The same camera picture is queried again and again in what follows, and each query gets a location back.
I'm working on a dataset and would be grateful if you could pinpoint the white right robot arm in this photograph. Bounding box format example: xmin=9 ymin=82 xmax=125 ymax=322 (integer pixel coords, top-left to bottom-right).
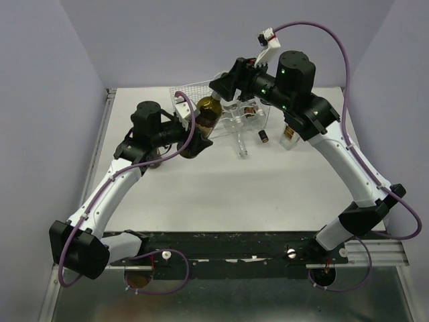
xmin=209 ymin=51 xmax=406 ymax=263

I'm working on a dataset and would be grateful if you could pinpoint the clear tall bottle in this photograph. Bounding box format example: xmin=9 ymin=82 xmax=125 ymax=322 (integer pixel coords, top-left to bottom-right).
xmin=222 ymin=103 xmax=247 ymax=158

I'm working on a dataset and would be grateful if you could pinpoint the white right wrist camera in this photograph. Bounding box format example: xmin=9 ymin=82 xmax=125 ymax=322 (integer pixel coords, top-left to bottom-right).
xmin=254 ymin=28 xmax=281 ymax=67

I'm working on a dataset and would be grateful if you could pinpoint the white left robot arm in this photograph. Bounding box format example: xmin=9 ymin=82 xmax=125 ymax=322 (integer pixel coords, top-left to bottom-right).
xmin=49 ymin=93 xmax=212 ymax=279

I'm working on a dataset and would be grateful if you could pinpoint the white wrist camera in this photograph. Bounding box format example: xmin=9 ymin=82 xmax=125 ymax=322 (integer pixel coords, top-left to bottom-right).
xmin=254 ymin=28 xmax=281 ymax=67
xmin=174 ymin=101 xmax=196 ymax=131

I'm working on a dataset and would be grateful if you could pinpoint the aluminium rail frame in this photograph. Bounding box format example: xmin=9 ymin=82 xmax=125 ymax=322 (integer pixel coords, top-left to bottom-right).
xmin=36 ymin=87 xmax=410 ymax=322

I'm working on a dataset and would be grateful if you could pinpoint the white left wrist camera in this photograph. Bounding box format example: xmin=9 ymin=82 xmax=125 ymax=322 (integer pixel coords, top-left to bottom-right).
xmin=174 ymin=101 xmax=196 ymax=131

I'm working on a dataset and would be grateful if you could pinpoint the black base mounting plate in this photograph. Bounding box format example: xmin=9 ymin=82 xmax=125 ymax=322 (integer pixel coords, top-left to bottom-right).
xmin=112 ymin=231 xmax=348 ymax=280

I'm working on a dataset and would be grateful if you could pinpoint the dark wine bottle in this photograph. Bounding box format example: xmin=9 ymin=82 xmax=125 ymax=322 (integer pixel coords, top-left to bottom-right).
xmin=180 ymin=91 xmax=223 ymax=159

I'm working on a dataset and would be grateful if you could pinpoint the small black bottle cap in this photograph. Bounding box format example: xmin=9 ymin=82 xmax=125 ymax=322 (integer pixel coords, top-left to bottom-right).
xmin=257 ymin=130 xmax=269 ymax=144

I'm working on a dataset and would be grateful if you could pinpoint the green wine bottle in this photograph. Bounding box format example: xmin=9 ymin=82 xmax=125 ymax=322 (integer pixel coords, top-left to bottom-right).
xmin=149 ymin=152 xmax=163 ymax=169

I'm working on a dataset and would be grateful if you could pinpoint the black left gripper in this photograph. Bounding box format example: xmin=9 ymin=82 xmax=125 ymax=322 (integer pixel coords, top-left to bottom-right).
xmin=152 ymin=118 xmax=214 ymax=156

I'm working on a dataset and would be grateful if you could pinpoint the clear flask bottle black cap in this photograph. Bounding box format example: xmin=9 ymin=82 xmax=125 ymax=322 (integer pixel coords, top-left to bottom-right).
xmin=279 ymin=123 xmax=300 ymax=150

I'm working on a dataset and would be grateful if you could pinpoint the clear square bottle brown label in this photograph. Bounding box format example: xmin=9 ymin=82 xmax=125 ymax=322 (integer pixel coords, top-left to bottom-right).
xmin=243 ymin=106 xmax=265 ymax=119

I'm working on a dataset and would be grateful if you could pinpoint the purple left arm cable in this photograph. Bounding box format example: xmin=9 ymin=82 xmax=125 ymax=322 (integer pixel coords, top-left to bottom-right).
xmin=57 ymin=91 xmax=197 ymax=289

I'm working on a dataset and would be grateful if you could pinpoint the white wire wine rack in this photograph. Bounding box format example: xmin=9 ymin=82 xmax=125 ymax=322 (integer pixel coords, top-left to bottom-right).
xmin=170 ymin=81 xmax=270 ymax=133

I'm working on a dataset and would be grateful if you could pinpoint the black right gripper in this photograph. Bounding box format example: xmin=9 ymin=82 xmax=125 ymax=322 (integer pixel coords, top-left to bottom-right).
xmin=208 ymin=54 xmax=292 ymax=112

